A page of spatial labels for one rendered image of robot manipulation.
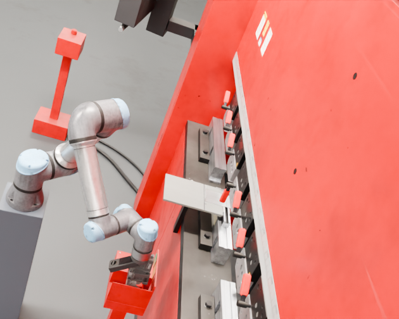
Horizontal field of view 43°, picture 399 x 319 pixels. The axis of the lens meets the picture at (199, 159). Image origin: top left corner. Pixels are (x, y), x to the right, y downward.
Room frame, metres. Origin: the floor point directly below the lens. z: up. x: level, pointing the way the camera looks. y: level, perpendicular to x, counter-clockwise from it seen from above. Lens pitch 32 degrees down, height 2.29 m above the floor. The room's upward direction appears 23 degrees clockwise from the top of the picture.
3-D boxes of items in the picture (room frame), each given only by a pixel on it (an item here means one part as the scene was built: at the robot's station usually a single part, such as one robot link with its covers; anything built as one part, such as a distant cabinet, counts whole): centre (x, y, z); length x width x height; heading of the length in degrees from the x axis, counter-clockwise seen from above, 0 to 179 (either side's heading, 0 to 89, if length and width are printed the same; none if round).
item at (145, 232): (1.40, 0.07, 1.03); 0.09 x 0.08 x 0.11; 57
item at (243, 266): (1.27, -0.31, 1.22); 0.15 x 0.09 x 0.17; 13
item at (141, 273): (1.40, 0.05, 0.87); 0.09 x 0.08 x 0.12; 103
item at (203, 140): (2.40, 0.01, 0.89); 0.30 x 0.05 x 0.03; 13
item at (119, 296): (1.45, 0.06, 0.75); 0.20 x 0.16 x 0.18; 13
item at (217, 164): (2.37, -0.06, 0.92); 0.50 x 0.06 x 0.10; 13
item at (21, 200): (1.59, 0.61, 0.82); 0.15 x 0.15 x 0.10
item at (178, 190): (1.80, -0.04, 1.00); 0.26 x 0.18 x 0.01; 103
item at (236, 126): (2.05, -0.13, 1.22); 0.15 x 0.09 x 0.17; 13
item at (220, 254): (1.78, -0.19, 0.92); 0.39 x 0.06 x 0.10; 13
